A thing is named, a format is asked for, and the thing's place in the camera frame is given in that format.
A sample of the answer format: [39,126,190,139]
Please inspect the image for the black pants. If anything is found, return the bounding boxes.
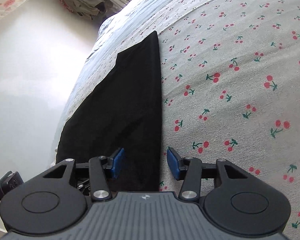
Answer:
[56,31,162,192]

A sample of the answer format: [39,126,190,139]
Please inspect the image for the cherry print bed sheet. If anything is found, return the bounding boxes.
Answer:
[63,0,300,239]

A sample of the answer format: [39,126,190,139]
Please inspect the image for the light blue bed cover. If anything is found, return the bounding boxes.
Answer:
[85,0,180,64]

